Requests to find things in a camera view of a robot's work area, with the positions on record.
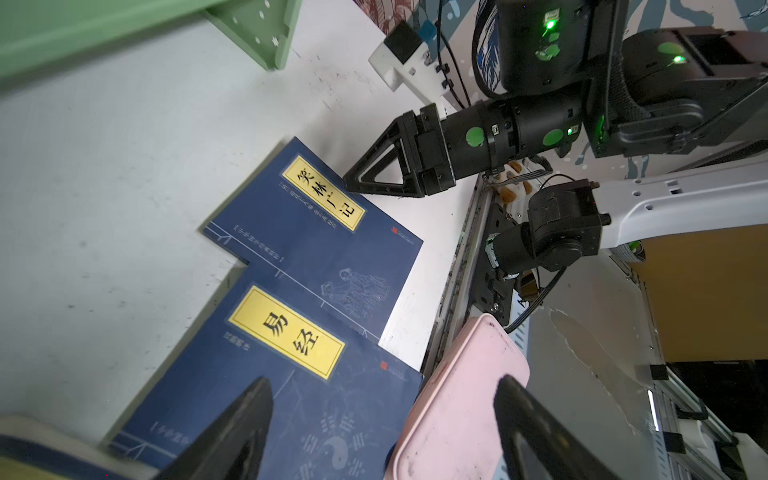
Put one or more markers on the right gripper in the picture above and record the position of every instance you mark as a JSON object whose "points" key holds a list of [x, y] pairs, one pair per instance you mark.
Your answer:
{"points": [[410, 160]]}

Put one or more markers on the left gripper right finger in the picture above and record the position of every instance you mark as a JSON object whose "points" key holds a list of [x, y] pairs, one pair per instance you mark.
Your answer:
{"points": [[535, 444]]}

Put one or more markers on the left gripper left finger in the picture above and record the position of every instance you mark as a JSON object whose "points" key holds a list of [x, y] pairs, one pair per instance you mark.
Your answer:
{"points": [[232, 447]]}

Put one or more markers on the blue book yellow label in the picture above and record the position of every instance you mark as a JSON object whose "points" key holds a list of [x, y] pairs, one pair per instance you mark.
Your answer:
{"points": [[340, 400], [34, 450]]}

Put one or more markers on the blue book plain cover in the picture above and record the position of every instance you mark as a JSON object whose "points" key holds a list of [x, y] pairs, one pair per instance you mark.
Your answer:
{"points": [[296, 220]]}

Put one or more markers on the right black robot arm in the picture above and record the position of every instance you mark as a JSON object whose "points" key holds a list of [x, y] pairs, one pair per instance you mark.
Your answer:
{"points": [[568, 70]]}

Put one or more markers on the pink plastic case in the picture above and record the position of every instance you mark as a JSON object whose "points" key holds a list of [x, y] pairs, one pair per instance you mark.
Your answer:
{"points": [[451, 431]]}

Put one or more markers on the green wooden two-tier shelf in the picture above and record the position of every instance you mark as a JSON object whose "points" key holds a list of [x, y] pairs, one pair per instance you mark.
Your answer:
{"points": [[37, 33]]}

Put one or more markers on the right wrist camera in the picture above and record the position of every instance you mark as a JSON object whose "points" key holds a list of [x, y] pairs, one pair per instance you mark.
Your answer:
{"points": [[404, 59]]}

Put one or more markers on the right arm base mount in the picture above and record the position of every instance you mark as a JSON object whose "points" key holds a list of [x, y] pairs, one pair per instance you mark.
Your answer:
{"points": [[563, 225]]}

